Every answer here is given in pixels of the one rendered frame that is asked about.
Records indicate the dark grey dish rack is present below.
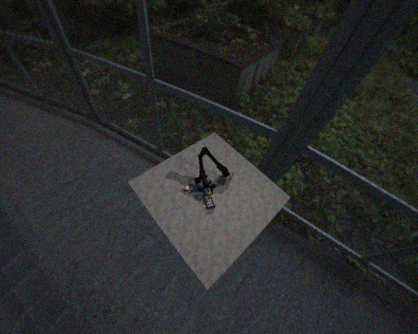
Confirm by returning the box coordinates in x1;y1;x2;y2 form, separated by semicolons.
205;196;216;210

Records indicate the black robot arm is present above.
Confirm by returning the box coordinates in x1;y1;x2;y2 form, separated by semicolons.
195;147;231;187

